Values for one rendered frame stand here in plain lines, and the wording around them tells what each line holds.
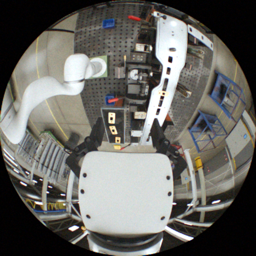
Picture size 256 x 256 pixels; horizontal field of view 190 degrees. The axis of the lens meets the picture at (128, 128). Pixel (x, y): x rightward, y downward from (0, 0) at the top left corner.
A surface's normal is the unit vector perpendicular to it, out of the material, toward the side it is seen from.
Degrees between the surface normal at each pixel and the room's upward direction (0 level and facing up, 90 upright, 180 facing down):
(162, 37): 0
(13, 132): 75
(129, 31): 0
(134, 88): 0
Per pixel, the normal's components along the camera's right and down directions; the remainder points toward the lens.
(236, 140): -1.00, -0.04
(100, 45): -0.02, 0.74
